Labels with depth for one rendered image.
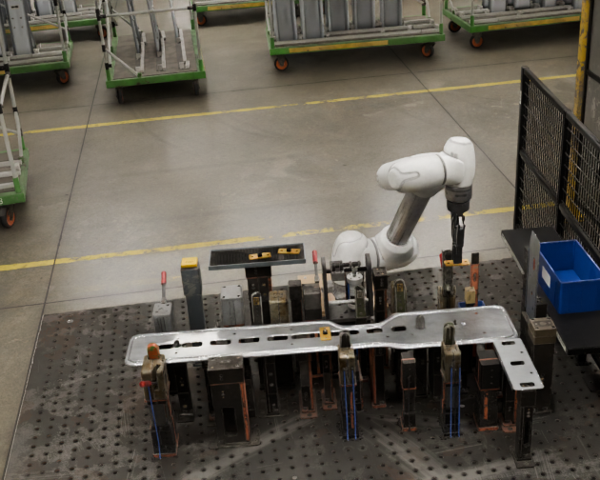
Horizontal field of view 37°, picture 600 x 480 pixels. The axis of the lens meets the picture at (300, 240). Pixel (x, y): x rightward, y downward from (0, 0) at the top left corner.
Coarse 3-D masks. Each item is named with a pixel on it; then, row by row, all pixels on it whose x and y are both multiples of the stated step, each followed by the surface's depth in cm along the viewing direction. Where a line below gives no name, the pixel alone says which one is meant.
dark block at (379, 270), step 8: (376, 272) 331; (384, 272) 330; (376, 280) 329; (384, 280) 330; (376, 288) 331; (384, 288) 331; (376, 296) 333; (384, 296) 333; (376, 304) 335; (384, 304) 335; (376, 312) 336; (384, 312) 336; (376, 320) 338; (384, 360) 346; (384, 368) 347
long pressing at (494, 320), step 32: (320, 320) 325; (384, 320) 323; (448, 320) 321; (480, 320) 319; (128, 352) 316; (160, 352) 314; (192, 352) 312; (224, 352) 311; (256, 352) 310; (288, 352) 310
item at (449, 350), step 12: (444, 348) 298; (456, 348) 297; (444, 360) 298; (456, 360) 295; (444, 372) 300; (456, 372) 297; (444, 384) 304; (456, 384) 301; (444, 396) 307; (456, 396) 303; (444, 408) 308; (456, 408) 305; (444, 420) 308; (456, 420) 307; (444, 432) 309; (456, 432) 309
